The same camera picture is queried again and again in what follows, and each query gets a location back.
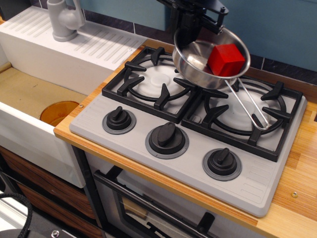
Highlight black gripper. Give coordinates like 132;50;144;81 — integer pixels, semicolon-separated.
159;0;229;47

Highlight small steel pan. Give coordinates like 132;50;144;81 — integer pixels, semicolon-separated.
172;28;269;130

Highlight red cube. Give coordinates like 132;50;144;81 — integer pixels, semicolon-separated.
207;44;246;77

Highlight black left stove knob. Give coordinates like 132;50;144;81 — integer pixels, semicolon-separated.
102;106;137;135

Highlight black stove knob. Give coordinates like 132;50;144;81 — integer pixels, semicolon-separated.
203;148;242;181
102;106;137;135
145;122;189;160

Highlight black middle stove knob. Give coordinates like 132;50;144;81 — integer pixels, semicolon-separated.
145;122;189;160

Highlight grey toy stove top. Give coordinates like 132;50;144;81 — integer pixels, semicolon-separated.
68;47;308;218

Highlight black right stove knob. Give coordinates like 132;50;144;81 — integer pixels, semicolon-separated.
203;148;242;181

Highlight grey toy faucet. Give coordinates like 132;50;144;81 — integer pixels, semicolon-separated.
47;0;85;42

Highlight black right burner grate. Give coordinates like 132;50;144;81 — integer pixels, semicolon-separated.
181;76;307;162

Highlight white toy sink unit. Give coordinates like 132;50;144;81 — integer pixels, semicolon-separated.
0;6;145;188

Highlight orange translucent plate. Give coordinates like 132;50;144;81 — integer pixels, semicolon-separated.
40;101;79;126

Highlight wooden drawer fronts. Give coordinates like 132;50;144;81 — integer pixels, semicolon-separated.
0;147;103;238

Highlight oven door with handle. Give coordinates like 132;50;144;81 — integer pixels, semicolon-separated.
93;166;261;238

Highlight black braided foreground cable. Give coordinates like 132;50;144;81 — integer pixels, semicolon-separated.
0;192;33;238

